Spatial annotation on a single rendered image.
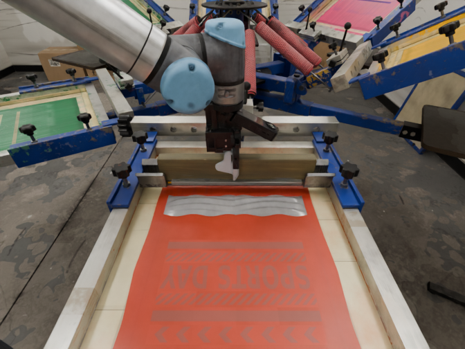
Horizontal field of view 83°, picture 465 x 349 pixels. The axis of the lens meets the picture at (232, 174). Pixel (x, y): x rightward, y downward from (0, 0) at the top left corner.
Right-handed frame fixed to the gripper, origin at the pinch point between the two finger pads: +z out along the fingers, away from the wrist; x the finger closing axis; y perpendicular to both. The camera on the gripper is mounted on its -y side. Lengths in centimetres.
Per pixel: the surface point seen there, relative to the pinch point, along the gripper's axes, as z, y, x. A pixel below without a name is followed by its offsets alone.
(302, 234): 5.6, -14.9, 16.8
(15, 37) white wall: 44, 352, -413
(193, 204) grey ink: 4.5, 11.2, 7.9
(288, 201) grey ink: 5.2, -13.5, 6.2
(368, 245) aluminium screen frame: 2.2, -26.9, 22.4
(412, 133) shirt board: 12, -73, -39
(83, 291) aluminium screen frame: 1.5, 27.6, 32.1
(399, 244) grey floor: 102, -108, -51
